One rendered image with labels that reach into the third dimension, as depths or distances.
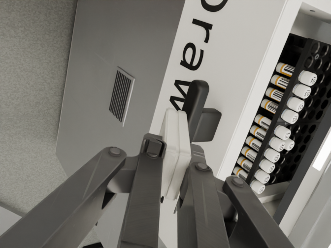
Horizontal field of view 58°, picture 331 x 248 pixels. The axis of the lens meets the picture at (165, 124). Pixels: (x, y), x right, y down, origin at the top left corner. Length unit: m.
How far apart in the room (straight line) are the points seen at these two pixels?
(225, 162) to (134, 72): 0.45
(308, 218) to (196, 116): 0.21
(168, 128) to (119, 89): 0.54
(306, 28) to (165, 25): 0.27
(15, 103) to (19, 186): 0.37
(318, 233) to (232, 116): 0.20
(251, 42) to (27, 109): 1.03
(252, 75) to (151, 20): 0.43
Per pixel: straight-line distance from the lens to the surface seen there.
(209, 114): 0.24
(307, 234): 0.40
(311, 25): 0.44
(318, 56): 0.35
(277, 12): 0.23
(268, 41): 0.23
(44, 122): 1.23
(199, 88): 0.22
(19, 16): 1.09
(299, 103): 0.33
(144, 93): 0.63
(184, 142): 0.17
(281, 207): 0.41
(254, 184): 0.37
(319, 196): 0.38
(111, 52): 0.78
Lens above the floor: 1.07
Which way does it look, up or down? 46 degrees down
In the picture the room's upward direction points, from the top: 130 degrees clockwise
